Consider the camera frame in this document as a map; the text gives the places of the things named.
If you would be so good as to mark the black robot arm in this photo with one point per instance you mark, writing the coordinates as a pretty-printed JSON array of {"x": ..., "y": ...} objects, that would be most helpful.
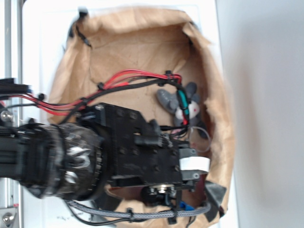
[{"x": 66, "y": 159}]

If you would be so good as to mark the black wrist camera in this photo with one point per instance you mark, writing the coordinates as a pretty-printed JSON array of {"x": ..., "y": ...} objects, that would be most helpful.
[{"x": 161, "y": 195}]

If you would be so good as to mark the brown paper bag tray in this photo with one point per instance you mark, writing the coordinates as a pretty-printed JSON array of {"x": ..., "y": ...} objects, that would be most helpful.
[{"x": 155, "y": 40}]

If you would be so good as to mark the aluminium frame rail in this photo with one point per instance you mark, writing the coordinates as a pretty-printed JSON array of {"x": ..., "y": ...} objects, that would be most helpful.
[{"x": 10, "y": 67}]

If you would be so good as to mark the grey plush bunny toy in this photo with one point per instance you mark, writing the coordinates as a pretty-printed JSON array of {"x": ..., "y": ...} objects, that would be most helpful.
[{"x": 198, "y": 136}]

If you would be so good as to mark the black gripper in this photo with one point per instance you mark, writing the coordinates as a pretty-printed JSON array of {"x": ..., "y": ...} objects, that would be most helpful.
[{"x": 137, "y": 153}]

